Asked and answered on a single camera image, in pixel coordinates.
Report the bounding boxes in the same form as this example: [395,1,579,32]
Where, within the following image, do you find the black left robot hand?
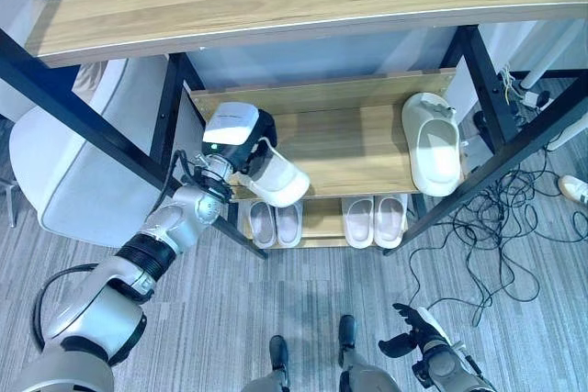
[201,100,279,187]

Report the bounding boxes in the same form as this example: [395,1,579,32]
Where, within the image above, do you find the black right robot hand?
[378,302,450,359]

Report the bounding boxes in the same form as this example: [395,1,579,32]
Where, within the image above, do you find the robot right leg and foot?
[337,314,401,392]

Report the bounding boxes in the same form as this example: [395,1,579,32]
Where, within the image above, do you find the light grey chair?
[0,58,186,250]

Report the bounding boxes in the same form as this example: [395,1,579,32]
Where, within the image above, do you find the person's foot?
[558,174,588,205]

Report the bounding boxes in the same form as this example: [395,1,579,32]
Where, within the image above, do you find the white table base bar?
[548,118,588,151]

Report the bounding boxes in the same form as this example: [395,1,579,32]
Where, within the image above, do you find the white power strip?
[503,82,552,111]

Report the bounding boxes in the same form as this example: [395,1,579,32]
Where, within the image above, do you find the white table leg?
[522,17,567,90]

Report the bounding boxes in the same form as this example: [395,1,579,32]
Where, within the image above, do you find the tangled black floor cables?
[407,146,588,328]

